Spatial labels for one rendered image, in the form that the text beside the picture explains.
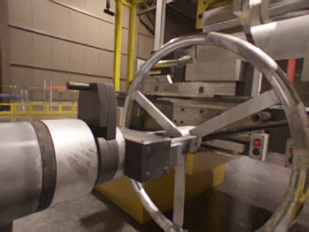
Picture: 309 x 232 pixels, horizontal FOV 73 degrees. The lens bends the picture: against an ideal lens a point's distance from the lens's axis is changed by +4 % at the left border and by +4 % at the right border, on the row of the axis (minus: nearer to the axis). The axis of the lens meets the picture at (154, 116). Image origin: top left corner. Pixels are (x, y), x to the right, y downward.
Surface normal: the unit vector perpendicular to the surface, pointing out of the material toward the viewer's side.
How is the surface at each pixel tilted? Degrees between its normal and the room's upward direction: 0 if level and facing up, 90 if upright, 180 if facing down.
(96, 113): 90
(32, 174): 80
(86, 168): 89
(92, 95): 90
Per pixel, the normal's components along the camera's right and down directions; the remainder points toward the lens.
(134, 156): -0.71, 0.02
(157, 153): 0.70, 0.09
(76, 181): 0.67, 0.30
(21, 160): 0.66, -0.32
